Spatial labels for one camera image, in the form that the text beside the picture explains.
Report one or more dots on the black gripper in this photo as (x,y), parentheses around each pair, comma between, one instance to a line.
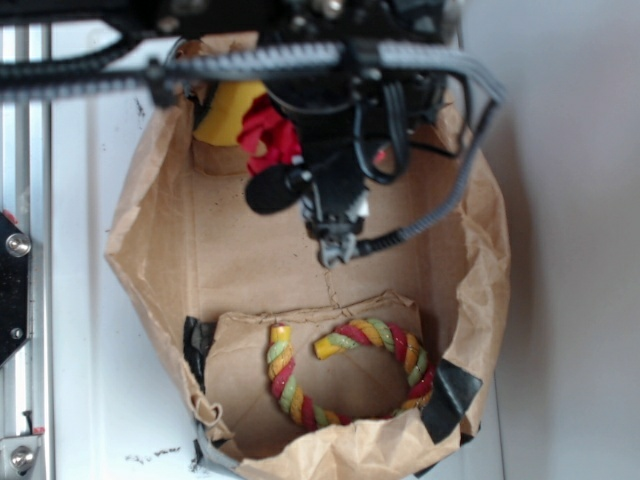
(351,133)

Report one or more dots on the red paper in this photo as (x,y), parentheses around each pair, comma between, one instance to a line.
(268,137)

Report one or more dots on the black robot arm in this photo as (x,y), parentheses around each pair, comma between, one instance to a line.
(352,79)

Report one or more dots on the black foam microphone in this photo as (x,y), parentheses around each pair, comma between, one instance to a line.
(276,188)

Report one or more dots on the yellow green sponge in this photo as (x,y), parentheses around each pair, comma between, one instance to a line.
(223,123)

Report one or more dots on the brown paper bag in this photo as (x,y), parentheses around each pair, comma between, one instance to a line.
(233,302)

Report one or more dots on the white plastic tray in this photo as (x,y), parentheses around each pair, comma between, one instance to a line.
(117,414)

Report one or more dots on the aluminium frame rail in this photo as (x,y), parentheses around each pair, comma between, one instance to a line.
(26,379)

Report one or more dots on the black metal bracket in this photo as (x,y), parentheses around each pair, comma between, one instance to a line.
(14,288)

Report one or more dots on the silver corner bracket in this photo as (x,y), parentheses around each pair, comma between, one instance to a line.
(21,458)

